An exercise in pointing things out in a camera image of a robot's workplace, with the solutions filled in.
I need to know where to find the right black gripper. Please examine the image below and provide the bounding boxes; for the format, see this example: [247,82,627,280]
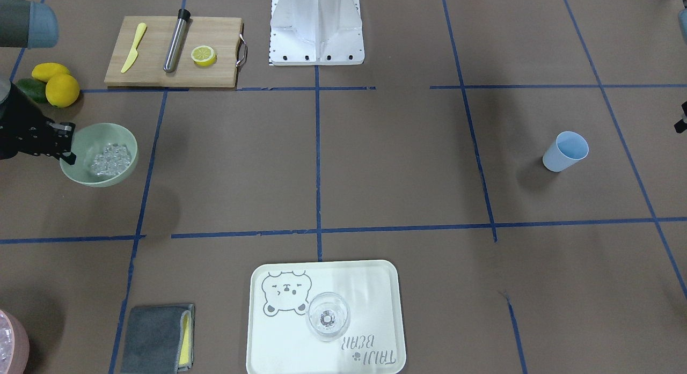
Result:
[1,79,77,166]

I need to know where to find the mint green bowl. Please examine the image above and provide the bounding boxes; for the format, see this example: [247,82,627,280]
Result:
[60,123,139,187]

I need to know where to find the light blue cup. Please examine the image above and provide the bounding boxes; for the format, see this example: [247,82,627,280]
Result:
[542,130,589,173]

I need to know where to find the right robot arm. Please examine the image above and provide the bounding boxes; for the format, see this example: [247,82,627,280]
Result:
[1,0,77,165]

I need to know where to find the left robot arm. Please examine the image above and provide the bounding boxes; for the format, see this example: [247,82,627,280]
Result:
[678,8,687,44]

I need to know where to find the ice cubes in cup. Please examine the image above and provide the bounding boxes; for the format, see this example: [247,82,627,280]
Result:
[90,144,133,178]

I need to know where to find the pink bowl with ice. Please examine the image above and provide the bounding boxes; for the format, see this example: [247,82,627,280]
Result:
[1,310,30,373]

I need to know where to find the yellow lemon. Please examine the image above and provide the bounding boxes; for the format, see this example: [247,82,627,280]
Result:
[31,62,71,83]
[45,74,81,108]

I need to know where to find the green lime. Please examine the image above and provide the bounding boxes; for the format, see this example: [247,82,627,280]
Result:
[15,78,48,104]

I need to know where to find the yellow plastic knife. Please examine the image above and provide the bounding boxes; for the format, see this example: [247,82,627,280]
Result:
[120,23,148,74]

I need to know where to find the metal cylinder tool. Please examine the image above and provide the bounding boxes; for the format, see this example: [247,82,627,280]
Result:
[163,8,191,73]

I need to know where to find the lemon half slice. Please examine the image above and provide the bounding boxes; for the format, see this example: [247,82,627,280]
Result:
[191,46,217,68]

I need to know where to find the wooden cutting board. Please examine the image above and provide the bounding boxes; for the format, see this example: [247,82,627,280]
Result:
[105,16,247,88]

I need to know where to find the grey folded cloth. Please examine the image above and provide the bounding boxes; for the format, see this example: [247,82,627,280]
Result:
[120,303,195,373]

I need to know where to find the cream bear tray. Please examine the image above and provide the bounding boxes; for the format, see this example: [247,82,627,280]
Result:
[246,260,407,373]

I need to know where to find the clear wine glass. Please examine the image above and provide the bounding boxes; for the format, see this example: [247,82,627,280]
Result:
[306,292,351,342]

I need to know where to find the white camera pole base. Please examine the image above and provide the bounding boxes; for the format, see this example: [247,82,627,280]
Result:
[268,0,366,66]

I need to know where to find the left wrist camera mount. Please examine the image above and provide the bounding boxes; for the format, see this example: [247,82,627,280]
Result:
[673,101,687,134]

